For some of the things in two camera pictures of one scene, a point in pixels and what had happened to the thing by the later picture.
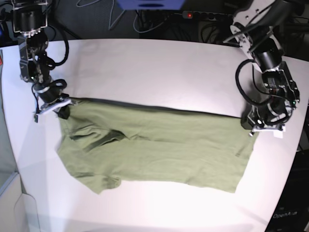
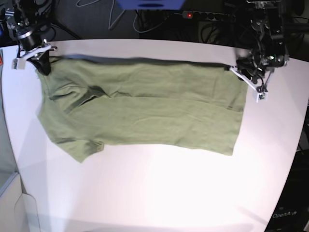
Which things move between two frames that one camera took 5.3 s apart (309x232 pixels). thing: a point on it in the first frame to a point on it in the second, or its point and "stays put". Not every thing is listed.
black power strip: [201, 15] stays put
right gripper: [271, 116] to [257, 65]
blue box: [150, 5] stays put
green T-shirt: [103, 143] to [85, 103]
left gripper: [50, 93] to [33, 48]
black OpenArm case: [292, 214] stays put
